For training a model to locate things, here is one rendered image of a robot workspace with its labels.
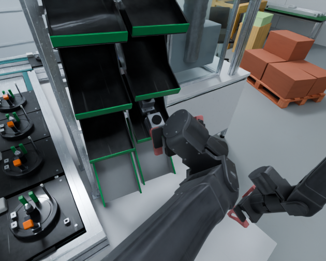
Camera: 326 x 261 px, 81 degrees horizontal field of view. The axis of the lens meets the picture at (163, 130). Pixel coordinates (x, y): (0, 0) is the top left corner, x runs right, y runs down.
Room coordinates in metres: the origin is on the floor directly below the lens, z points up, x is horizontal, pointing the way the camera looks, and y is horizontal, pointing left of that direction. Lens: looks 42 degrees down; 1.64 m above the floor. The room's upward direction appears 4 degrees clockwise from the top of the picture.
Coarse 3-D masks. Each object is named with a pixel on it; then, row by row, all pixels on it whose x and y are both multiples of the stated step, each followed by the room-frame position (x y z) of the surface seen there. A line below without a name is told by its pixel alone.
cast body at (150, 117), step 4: (148, 112) 0.51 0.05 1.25; (148, 116) 0.46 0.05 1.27; (152, 116) 0.47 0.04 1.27; (156, 116) 0.46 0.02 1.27; (160, 116) 0.47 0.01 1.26; (144, 120) 0.49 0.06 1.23; (148, 120) 0.46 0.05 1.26; (152, 120) 0.45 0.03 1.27; (156, 120) 0.45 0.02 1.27; (160, 120) 0.45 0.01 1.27; (148, 124) 0.46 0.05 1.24; (152, 124) 0.44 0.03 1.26; (156, 124) 0.44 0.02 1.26; (160, 124) 0.45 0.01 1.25; (164, 124) 0.45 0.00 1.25; (148, 128) 0.46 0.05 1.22; (148, 132) 0.46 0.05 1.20
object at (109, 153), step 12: (84, 120) 0.45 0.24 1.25; (96, 120) 0.45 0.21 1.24; (108, 120) 0.46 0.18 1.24; (120, 120) 0.47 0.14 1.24; (84, 132) 0.41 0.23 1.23; (96, 132) 0.42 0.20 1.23; (108, 132) 0.43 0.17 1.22; (120, 132) 0.44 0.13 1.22; (96, 144) 0.38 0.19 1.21; (108, 144) 0.39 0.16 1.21; (120, 144) 0.40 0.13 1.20; (132, 144) 0.39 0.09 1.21; (96, 156) 0.35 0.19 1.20; (108, 156) 0.34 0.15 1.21
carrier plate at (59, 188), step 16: (64, 176) 0.42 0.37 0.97; (48, 192) 0.35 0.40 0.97; (64, 192) 0.35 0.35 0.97; (64, 208) 0.29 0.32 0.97; (0, 224) 0.23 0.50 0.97; (64, 224) 0.24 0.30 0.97; (80, 224) 0.25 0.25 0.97; (0, 240) 0.18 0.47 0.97; (16, 240) 0.19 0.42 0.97; (32, 240) 0.19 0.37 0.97; (48, 240) 0.19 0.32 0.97; (64, 240) 0.20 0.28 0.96; (0, 256) 0.14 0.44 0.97; (16, 256) 0.14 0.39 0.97; (32, 256) 0.15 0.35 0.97
